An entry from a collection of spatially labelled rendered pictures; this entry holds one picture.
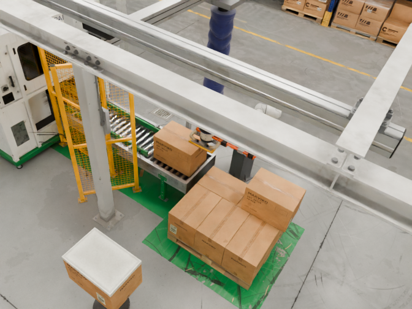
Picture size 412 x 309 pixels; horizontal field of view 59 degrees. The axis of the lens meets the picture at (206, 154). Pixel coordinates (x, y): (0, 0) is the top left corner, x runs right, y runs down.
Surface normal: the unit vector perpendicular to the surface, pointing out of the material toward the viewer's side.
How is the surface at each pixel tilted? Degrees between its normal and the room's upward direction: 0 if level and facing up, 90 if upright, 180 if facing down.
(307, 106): 90
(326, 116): 90
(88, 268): 0
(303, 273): 0
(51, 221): 0
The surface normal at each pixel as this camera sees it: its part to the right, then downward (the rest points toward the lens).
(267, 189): 0.09, -0.72
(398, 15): -0.53, 0.58
